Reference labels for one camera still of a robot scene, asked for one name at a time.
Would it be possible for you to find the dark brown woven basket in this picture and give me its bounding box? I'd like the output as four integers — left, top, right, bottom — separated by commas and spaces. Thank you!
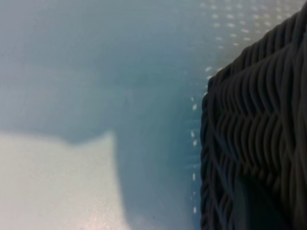
200, 3, 307, 230

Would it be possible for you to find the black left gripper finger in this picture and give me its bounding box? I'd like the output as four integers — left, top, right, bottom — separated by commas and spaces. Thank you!
231, 177, 292, 230

